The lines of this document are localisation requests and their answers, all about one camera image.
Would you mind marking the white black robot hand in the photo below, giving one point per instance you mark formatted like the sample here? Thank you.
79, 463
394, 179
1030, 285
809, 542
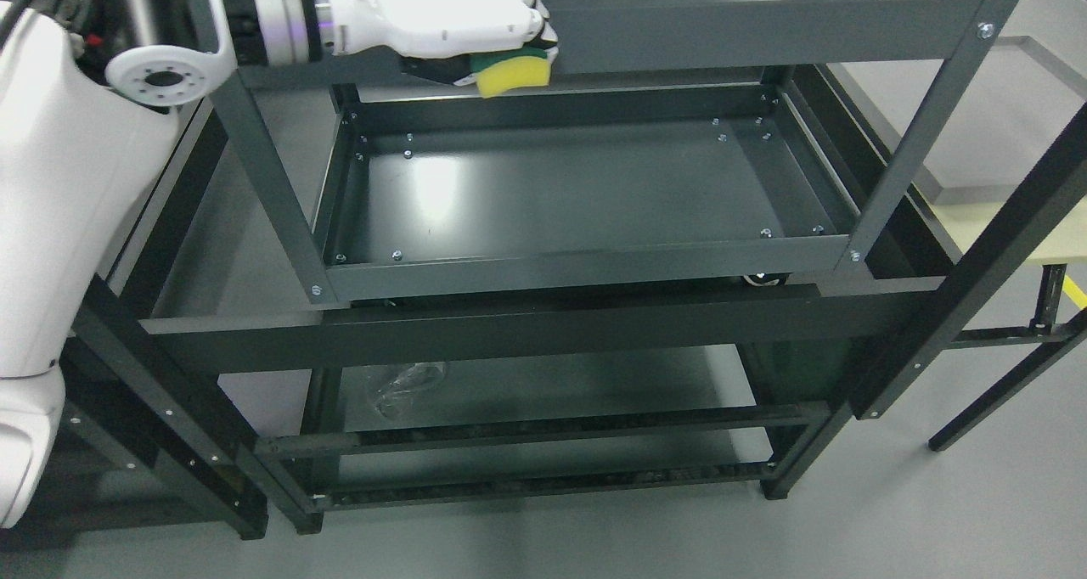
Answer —
433, 38

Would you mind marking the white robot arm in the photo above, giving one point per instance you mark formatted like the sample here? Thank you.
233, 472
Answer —
76, 155

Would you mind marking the crumpled clear plastic bag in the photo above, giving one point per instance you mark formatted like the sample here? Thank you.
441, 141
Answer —
392, 390

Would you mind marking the dark metal shelf rack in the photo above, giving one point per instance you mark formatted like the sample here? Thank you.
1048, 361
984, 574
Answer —
176, 420

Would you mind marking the beige top side table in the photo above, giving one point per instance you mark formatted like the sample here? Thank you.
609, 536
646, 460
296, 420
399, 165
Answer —
1052, 236

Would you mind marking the dark grey metal cart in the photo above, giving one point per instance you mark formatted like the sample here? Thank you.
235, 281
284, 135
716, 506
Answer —
677, 140

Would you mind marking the green yellow sponge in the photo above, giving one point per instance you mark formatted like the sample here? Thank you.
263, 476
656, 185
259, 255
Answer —
498, 73

